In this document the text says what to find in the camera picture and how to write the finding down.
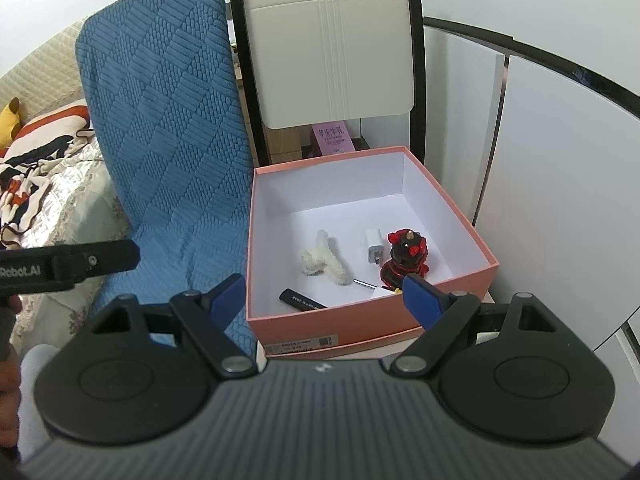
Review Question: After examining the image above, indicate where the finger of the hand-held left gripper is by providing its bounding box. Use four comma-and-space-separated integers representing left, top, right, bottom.
0, 238, 142, 295

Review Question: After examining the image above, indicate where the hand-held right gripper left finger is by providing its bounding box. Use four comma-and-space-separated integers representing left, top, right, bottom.
65, 274, 256, 380

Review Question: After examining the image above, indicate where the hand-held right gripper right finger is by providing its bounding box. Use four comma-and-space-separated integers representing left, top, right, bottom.
390, 274, 586, 380

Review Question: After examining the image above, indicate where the yellow handled screwdriver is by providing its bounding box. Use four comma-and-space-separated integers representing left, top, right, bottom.
353, 277, 404, 295

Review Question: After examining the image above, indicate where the small white charger plug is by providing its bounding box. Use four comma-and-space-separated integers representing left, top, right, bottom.
363, 229, 386, 265

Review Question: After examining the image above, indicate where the black stick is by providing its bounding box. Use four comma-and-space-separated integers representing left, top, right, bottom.
278, 287, 329, 311

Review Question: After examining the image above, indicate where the pink cardboard box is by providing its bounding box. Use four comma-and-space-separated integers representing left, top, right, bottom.
244, 145, 500, 359

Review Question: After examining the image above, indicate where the white fluffy toy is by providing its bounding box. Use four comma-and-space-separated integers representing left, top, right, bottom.
298, 230, 350, 287

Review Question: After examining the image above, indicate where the person's left hand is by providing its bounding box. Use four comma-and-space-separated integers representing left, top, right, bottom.
0, 296, 24, 411

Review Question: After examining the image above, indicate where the red and black figurine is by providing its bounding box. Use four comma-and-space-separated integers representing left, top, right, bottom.
379, 228, 431, 294

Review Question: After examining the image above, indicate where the printed blanket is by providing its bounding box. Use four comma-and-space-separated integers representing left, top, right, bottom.
0, 129, 104, 252

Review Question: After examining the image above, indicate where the orange and white pillow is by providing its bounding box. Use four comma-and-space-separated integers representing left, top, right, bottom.
11, 100, 91, 147

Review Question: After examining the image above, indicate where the yellow plush toy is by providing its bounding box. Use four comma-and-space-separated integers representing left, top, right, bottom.
0, 97, 22, 150

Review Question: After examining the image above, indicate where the brown cardboard box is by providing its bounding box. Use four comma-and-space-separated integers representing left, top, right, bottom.
265, 126, 304, 166

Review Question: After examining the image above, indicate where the chair with blue textured cover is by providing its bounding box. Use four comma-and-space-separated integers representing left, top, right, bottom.
75, 0, 259, 362

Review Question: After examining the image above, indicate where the pink carton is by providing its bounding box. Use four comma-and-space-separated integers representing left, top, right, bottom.
310, 122, 357, 157

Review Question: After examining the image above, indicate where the white cabinet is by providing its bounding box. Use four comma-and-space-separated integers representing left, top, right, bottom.
422, 16, 640, 358

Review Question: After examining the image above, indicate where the white chair with black frame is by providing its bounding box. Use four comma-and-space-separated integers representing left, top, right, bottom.
228, 0, 427, 172

